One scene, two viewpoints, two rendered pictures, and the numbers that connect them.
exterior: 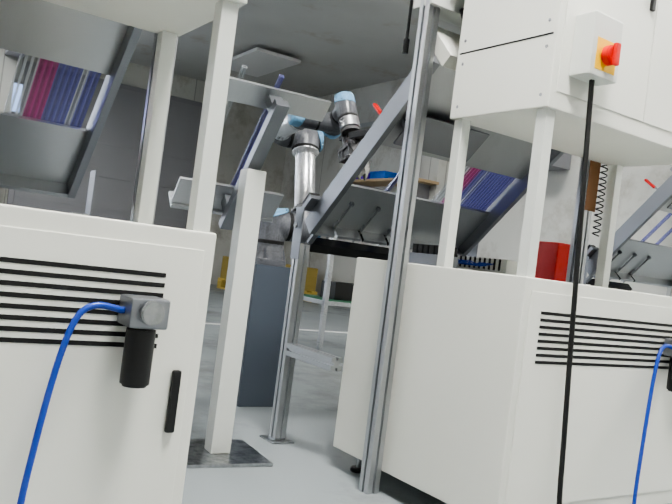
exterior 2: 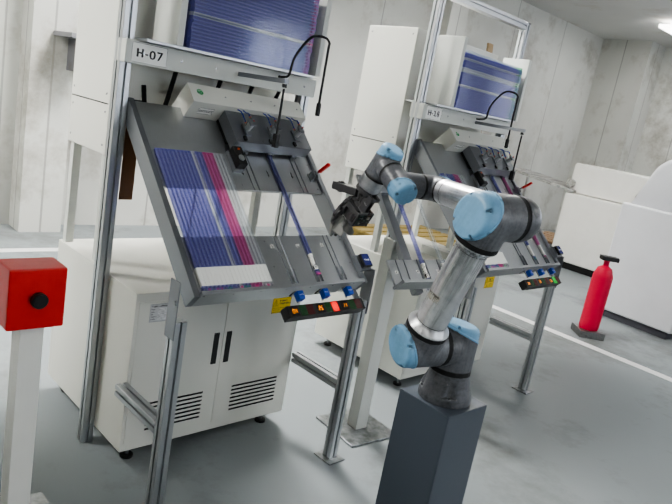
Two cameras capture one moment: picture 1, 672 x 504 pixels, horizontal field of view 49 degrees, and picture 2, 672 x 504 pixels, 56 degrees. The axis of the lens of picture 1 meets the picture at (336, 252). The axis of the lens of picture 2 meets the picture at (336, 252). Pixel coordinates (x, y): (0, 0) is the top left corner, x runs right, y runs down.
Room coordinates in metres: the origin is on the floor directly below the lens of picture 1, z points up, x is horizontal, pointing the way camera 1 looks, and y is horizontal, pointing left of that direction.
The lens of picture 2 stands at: (4.52, -0.45, 1.29)
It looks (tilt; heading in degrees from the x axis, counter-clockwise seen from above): 13 degrees down; 168
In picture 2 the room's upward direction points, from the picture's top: 10 degrees clockwise
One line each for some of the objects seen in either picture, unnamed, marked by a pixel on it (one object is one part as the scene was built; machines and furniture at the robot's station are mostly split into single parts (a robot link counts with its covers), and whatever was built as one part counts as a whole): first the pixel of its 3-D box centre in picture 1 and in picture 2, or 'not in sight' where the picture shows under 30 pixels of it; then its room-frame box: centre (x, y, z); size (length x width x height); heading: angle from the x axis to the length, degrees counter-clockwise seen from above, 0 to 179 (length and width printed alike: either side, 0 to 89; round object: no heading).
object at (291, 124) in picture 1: (288, 125); (478, 203); (2.90, 0.25, 1.11); 0.49 x 0.11 x 0.12; 20
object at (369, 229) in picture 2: not in sight; (409, 239); (-1.98, 1.67, 0.06); 1.30 x 0.91 x 0.12; 122
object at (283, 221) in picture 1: (273, 223); (454, 342); (2.93, 0.26, 0.72); 0.13 x 0.12 x 0.14; 110
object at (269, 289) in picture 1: (257, 333); (423, 481); (2.93, 0.27, 0.27); 0.18 x 0.18 x 0.55; 32
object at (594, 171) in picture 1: (595, 154); (131, 150); (2.24, -0.75, 1.02); 0.06 x 0.01 x 0.35; 124
